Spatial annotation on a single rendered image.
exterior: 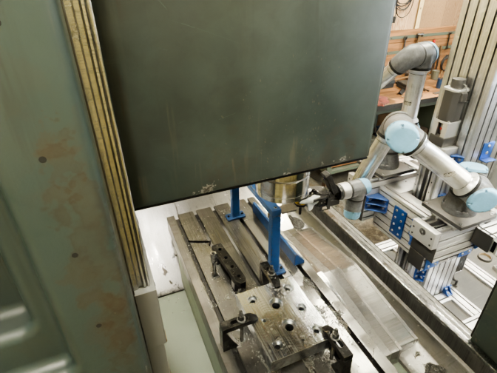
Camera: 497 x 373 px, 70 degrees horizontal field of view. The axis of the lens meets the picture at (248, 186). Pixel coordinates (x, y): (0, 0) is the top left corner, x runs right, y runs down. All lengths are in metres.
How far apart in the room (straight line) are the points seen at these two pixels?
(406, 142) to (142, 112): 1.05
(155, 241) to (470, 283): 2.04
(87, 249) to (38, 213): 0.09
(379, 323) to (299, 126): 1.06
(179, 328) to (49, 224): 1.27
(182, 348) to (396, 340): 0.88
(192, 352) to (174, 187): 1.00
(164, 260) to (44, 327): 1.28
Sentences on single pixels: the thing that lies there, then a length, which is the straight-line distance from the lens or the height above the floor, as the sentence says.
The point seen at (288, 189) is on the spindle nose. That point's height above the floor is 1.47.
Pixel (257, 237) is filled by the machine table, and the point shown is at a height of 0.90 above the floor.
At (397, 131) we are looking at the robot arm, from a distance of 1.48.
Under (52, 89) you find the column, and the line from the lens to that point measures 0.48.
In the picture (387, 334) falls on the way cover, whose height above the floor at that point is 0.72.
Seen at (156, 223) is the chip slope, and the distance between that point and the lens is 2.07.
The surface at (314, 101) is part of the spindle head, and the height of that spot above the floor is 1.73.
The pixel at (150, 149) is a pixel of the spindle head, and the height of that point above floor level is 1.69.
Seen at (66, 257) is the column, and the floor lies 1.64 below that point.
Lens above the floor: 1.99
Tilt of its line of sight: 31 degrees down
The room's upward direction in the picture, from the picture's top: 1 degrees counter-clockwise
